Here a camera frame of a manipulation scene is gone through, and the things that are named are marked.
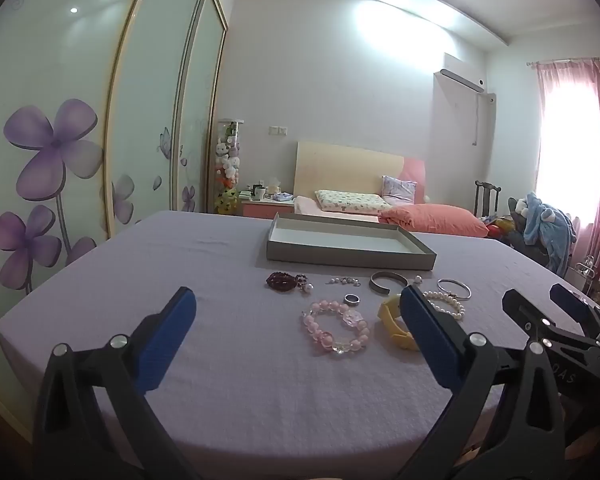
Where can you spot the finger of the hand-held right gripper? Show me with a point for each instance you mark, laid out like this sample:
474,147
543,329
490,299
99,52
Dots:
575,302
535,315

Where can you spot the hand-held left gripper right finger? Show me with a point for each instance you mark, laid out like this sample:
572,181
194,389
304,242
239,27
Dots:
430,340

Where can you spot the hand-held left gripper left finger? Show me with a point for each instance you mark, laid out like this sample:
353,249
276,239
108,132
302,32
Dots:
170,340

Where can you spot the thin silver bangle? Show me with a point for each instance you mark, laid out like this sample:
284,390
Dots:
462,296

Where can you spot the grey cardboard tray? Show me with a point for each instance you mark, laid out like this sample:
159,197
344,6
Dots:
330,257

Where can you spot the wide silver cuff bangle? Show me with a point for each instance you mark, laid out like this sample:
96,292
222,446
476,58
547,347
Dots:
377,287

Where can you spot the blue plush garment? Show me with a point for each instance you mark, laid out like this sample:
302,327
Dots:
545,225

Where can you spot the purple tablecloth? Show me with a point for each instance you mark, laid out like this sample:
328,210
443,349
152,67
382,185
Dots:
205,260

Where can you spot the orange quilt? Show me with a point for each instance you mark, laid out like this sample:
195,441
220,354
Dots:
430,219

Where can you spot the dark wooden chair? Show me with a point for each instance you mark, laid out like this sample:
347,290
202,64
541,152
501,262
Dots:
486,197

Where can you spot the yellow plush toy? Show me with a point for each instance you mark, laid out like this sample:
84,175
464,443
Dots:
226,202

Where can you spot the purple patterned pillow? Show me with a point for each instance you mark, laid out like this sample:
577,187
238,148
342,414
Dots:
399,190

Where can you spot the pink nightstand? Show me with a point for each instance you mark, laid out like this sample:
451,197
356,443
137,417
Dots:
260,209

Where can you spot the floral white pillow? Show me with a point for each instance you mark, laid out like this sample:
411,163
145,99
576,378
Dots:
347,201

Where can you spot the clear tube of plush toys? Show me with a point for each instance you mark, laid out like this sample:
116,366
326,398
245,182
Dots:
227,160

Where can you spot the beige and pink headboard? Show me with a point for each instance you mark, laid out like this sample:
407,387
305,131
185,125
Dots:
340,165

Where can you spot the flower print sliding wardrobe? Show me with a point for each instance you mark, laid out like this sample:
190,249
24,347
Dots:
55,160

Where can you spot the white wall switch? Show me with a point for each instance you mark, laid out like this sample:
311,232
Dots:
277,131

